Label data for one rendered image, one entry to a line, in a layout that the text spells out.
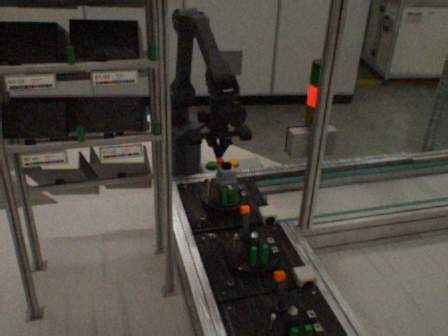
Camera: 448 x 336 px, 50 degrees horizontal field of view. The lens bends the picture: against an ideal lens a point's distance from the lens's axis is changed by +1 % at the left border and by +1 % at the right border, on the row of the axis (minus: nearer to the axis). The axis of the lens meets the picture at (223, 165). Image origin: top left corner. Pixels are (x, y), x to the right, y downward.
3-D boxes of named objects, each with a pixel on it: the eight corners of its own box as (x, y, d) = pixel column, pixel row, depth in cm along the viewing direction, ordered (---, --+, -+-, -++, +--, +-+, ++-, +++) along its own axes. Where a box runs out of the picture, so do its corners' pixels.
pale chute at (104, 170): (106, 189, 141) (106, 174, 142) (151, 188, 142) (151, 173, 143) (89, 164, 114) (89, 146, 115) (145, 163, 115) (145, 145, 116)
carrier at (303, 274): (194, 240, 128) (194, 201, 121) (279, 228, 134) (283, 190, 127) (217, 308, 108) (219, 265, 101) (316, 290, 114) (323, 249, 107)
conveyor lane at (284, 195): (177, 213, 153) (176, 187, 148) (407, 184, 174) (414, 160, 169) (196, 274, 130) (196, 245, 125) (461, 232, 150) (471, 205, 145)
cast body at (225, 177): (215, 180, 140) (216, 159, 137) (229, 178, 141) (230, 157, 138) (223, 196, 133) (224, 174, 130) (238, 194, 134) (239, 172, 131)
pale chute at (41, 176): (51, 195, 137) (52, 179, 139) (99, 194, 139) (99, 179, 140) (20, 170, 110) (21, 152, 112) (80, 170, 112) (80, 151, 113)
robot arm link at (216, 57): (170, 18, 143) (179, -7, 133) (196, 16, 146) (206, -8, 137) (202, 104, 135) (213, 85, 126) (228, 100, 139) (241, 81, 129)
